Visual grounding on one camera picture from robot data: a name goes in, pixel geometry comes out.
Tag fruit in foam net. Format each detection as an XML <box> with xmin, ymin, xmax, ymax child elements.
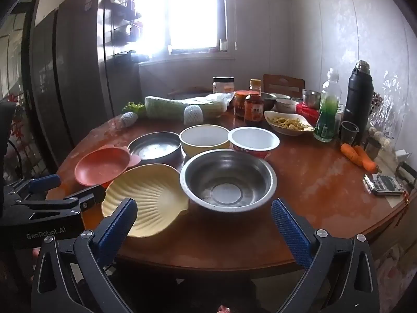
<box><xmin>119</xmin><ymin>111</ymin><xmax>139</xmax><ymax>128</ymax></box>
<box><xmin>183</xmin><ymin>104</ymin><xmax>204</xmax><ymax>125</ymax></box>

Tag red box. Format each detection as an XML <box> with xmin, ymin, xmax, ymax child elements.
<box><xmin>295</xmin><ymin>102</ymin><xmax>321</xmax><ymax>124</ymax></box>

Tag window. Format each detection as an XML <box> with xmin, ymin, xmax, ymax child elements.
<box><xmin>125</xmin><ymin>0</ymin><xmax>235</xmax><ymax>61</ymax></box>

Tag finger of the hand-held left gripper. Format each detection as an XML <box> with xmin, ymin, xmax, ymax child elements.
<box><xmin>5</xmin><ymin>174</ymin><xmax>62</xmax><ymax>203</ymax></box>
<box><xmin>15</xmin><ymin>185</ymin><xmax>106</xmax><ymax>223</ymax></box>

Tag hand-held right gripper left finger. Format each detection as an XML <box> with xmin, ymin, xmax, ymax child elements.
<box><xmin>31</xmin><ymin>198</ymin><xmax>138</xmax><ymax>313</ymax></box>

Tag red label sauce bottle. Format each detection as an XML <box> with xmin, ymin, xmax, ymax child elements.
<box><xmin>244</xmin><ymin>93</ymin><xmax>264</xmax><ymax>125</ymax></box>

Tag yellow shell-shaped plate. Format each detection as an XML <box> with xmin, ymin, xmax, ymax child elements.
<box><xmin>102</xmin><ymin>164</ymin><xmax>190</xmax><ymax>238</ymax></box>

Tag metal storage rack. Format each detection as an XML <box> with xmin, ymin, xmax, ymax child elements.
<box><xmin>102</xmin><ymin>0</ymin><xmax>144</xmax><ymax>62</ymax></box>

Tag sauce jar red lid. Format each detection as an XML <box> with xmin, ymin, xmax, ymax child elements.
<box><xmin>233</xmin><ymin>90</ymin><xmax>258</xmax><ymax>120</ymax></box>

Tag white paper bowl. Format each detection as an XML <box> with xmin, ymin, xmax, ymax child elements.
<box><xmin>228</xmin><ymin>127</ymin><xmax>281</xmax><ymax>160</ymax></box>

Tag kitchen scale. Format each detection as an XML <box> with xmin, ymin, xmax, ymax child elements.
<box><xmin>363</xmin><ymin>173</ymin><xmax>408</xmax><ymax>197</ymax></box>

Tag black thermos flask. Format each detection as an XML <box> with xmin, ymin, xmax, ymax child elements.
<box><xmin>343</xmin><ymin>60</ymin><xmax>374</xmax><ymax>128</ymax></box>

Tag wrapped napa cabbage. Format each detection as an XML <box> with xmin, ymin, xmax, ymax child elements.
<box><xmin>144</xmin><ymin>93</ymin><xmax>234</xmax><ymax>120</ymax></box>

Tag garlic bulbs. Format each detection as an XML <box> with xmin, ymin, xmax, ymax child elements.
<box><xmin>368</xmin><ymin>125</ymin><xmax>395</xmax><ymax>147</ymax></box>

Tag clear plastic cup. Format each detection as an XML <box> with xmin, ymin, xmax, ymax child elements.
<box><xmin>340</xmin><ymin>121</ymin><xmax>359</xmax><ymax>145</ymax></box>

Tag green plastic bottle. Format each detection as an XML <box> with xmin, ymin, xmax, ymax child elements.
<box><xmin>313</xmin><ymin>68</ymin><xmax>342</xmax><ymax>143</ymax></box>

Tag steel cup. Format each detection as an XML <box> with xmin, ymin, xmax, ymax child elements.
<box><xmin>302</xmin><ymin>89</ymin><xmax>323</xmax><ymax>110</ymax></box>

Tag leafy green vegetable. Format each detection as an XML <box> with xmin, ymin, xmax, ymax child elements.
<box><xmin>122</xmin><ymin>102</ymin><xmax>146</xmax><ymax>116</ymax></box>

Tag carrot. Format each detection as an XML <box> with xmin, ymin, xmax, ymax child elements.
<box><xmin>353</xmin><ymin>145</ymin><xmax>380</xmax><ymax>174</ymax></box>
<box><xmin>340</xmin><ymin>143</ymin><xmax>364</xmax><ymax>167</ymax></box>

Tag large steel bowl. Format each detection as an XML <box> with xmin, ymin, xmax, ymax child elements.
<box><xmin>180</xmin><ymin>149</ymin><xmax>277</xmax><ymax>211</ymax></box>

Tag white patterned bowl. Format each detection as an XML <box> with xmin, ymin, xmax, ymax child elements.
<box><xmin>274</xmin><ymin>94</ymin><xmax>299</xmax><ymax>115</ymax></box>

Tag glass door red decoration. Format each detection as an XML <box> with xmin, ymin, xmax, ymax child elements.
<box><xmin>0</xmin><ymin>7</ymin><xmax>36</xmax><ymax>183</ymax></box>

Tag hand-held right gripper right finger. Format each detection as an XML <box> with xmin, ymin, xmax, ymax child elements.
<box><xmin>271</xmin><ymin>199</ymin><xmax>380</xmax><ymax>313</ymax></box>

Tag small steel bowl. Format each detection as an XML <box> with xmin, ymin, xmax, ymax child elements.
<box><xmin>259</xmin><ymin>92</ymin><xmax>277</xmax><ymax>111</ymax></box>

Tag white dish with food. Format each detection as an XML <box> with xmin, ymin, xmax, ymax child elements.
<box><xmin>263</xmin><ymin>110</ymin><xmax>316</xmax><ymax>136</ymax></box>

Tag yellow bowl with handles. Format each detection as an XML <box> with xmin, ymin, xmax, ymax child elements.
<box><xmin>179</xmin><ymin>124</ymin><xmax>231</xmax><ymax>158</ymax></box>

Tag glass jar black lid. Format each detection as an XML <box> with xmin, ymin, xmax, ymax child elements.
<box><xmin>212</xmin><ymin>76</ymin><xmax>235</xmax><ymax>94</ymax></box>

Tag small metal cup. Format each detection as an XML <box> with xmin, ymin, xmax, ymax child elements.
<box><xmin>364</xmin><ymin>137</ymin><xmax>382</xmax><ymax>159</ymax></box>

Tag wooden chair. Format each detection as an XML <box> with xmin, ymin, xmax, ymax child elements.
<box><xmin>262</xmin><ymin>74</ymin><xmax>306</xmax><ymax>98</ymax></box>

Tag round steel plate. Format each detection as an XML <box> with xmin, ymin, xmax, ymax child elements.
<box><xmin>127</xmin><ymin>131</ymin><xmax>182</xmax><ymax>161</ymax></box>

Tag grey refrigerator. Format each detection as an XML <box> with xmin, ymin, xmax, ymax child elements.
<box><xmin>29</xmin><ymin>0</ymin><xmax>113</xmax><ymax>170</ymax></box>

